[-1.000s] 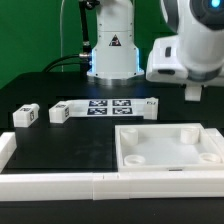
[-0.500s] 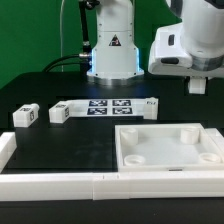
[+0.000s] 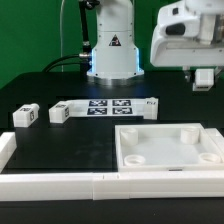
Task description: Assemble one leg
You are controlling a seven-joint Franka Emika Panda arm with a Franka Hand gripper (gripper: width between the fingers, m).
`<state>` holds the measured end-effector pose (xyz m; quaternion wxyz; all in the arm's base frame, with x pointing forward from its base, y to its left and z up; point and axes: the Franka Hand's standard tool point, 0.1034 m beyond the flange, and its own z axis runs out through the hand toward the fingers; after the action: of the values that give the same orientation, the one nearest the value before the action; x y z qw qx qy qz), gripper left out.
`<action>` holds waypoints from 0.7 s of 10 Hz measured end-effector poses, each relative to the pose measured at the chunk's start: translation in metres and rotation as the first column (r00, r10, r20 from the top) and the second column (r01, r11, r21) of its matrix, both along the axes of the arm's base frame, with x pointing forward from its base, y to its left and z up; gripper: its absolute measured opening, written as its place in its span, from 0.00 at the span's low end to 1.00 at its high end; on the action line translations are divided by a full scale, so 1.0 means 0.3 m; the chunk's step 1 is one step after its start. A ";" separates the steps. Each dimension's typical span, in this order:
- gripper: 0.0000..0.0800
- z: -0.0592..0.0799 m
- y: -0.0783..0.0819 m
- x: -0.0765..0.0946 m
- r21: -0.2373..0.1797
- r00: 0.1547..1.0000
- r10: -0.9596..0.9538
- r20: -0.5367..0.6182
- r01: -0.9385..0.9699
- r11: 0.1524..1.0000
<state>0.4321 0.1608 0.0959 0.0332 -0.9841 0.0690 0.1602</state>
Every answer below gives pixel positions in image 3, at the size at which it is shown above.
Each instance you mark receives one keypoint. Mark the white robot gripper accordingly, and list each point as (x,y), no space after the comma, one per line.
(185,53)

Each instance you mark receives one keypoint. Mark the white square tabletop part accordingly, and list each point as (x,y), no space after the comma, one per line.
(168,147)

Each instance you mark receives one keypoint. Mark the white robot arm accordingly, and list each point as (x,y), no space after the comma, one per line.
(115,56)

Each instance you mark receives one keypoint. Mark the white U-shaped obstacle fence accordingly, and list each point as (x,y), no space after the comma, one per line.
(100,186)

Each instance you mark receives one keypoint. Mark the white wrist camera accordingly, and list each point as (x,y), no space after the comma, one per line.
(187,19)

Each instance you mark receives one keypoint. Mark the white marker base plate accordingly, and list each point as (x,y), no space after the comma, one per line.
(106,107)

